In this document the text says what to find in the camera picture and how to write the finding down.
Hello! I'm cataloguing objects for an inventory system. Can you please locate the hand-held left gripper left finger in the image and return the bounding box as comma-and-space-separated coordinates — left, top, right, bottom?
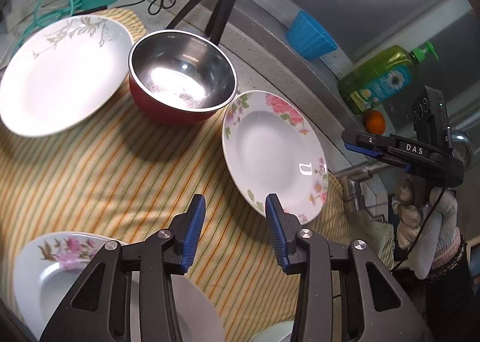
39, 194, 207, 342

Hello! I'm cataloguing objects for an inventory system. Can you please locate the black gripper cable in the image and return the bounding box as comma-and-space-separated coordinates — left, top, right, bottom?
390, 186, 456, 272

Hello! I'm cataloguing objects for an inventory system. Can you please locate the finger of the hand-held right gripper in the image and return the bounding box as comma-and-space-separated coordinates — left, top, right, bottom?
375, 152, 410, 175
341, 130, 392, 158

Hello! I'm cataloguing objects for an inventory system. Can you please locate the person's right forearm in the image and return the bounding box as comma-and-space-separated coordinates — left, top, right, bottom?
390, 229, 480, 342

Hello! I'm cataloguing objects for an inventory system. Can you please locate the white plate pink rose print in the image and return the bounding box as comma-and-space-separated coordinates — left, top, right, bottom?
222, 90, 329, 226

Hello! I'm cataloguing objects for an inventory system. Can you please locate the orange fruit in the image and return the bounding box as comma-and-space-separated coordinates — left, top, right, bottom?
364, 109, 386, 136

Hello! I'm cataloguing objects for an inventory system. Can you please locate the person's right hand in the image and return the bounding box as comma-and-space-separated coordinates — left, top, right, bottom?
394, 177, 460, 280

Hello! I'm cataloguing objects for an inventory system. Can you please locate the green dish soap bottle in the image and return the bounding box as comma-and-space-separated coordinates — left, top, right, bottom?
338, 42, 440, 115

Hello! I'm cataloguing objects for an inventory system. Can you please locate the yellow striped cloth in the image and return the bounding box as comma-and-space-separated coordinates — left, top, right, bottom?
0, 7, 394, 342

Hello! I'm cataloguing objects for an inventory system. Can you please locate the white plate grey leaf print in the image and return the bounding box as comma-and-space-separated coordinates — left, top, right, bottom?
0, 14, 134, 137

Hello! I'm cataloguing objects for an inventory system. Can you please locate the white plate pink flower print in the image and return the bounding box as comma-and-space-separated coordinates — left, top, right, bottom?
13, 231, 226, 342

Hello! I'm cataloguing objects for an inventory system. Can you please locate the metal faucet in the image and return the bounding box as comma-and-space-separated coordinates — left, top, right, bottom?
333, 130, 471, 223

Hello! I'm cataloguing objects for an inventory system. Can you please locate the pale green dish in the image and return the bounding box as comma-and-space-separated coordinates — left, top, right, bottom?
249, 319, 295, 342

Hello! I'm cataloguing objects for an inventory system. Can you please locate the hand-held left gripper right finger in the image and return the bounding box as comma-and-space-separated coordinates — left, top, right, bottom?
265, 194, 436, 342

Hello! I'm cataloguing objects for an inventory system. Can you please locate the red bowl steel inside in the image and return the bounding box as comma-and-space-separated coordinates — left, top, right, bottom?
128, 30, 238, 125

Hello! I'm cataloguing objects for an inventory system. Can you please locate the blue ribbed cup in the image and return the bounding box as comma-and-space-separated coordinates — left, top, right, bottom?
287, 10, 338, 62

